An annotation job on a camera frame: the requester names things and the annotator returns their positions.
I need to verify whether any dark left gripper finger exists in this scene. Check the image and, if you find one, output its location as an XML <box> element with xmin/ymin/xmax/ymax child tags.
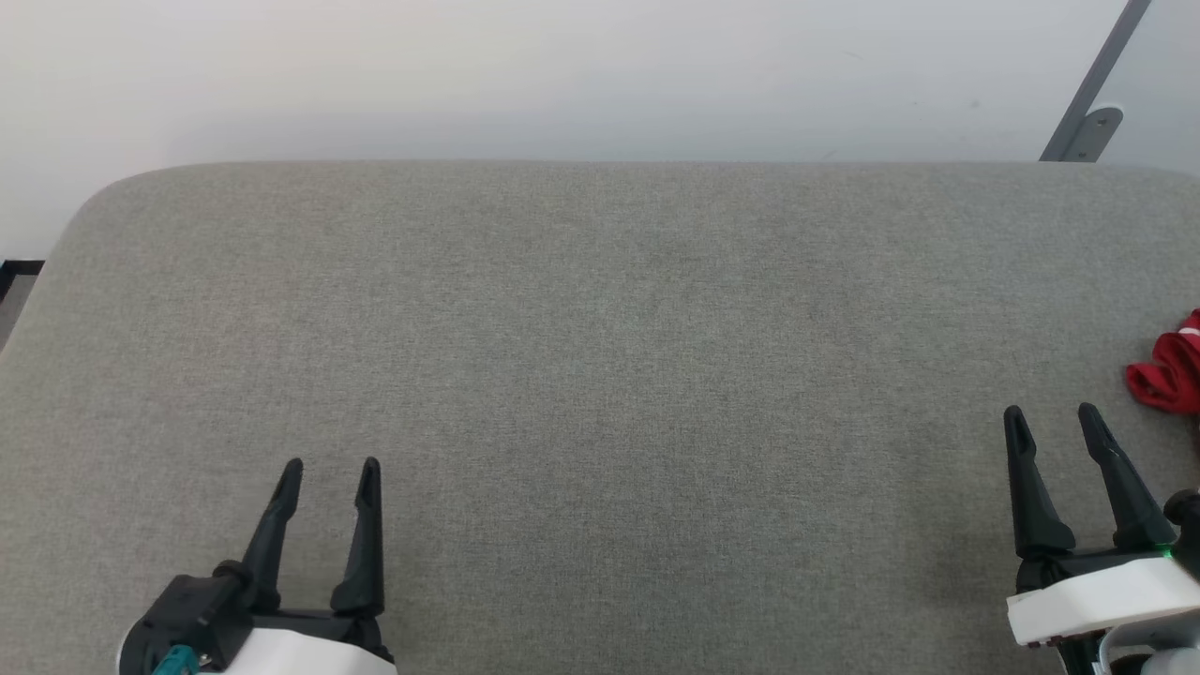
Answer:
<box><xmin>238</xmin><ymin>457</ymin><xmax>305</xmax><ymax>612</ymax></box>
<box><xmin>329</xmin><ymin>456</ymin><xmax>386</xmax><ymax>618</ymax></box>

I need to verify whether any grey fabric sofa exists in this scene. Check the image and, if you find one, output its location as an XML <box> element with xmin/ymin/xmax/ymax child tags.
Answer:
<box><xmin>0</xmin><ymin>159</ymin><xmax>1200</xmax><ymax>675</ymax></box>

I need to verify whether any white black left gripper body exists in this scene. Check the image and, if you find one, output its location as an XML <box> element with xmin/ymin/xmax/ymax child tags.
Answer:
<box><xmin>200</xmin><ymin>609</ymin><xmax>400</xmax><ymax>675</ymax></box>

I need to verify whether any grey metal bracket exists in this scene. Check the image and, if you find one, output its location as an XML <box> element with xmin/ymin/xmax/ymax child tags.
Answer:
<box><xmin>1064</xmin><ymin>105</ymin><xmax>1124</xmax><ymax>163</ymax></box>

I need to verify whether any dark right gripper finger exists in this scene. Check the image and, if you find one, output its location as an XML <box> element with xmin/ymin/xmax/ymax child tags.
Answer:
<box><xmin>1002</xmin><ymin>405</ymin><xmax>1077</xmax><ymax>561</ymax></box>
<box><xmin>1077</xmin><ymin>402</ymin><xmax>1178</xmax><ymax>553</ymax></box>

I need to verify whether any grey metal frame bar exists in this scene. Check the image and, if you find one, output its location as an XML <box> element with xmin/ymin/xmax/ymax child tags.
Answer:
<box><xmin>1039</xmin><ymin>0</ymin><xmax>1152</xmax><ymax>163</ymax></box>

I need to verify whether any black baseboard strip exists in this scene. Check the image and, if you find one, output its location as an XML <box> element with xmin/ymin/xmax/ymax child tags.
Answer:
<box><xmin>0</xmin><ymin>260</ymin><xmax>45</xmax><ymax>303</ymax></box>

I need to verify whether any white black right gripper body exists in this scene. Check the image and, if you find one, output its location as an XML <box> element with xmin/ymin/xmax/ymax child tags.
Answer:
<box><xmin>1006</xmin><ymin>547</ymin><xmax>1200</xmax><ymax>649</ymax></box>

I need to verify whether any red white basketball jersey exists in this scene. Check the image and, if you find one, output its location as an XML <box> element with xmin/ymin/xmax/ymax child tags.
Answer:
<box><xmin>1125</xmin><ymin>308</ymin><xmax>1200</xmax><ymax>417</ymax></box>

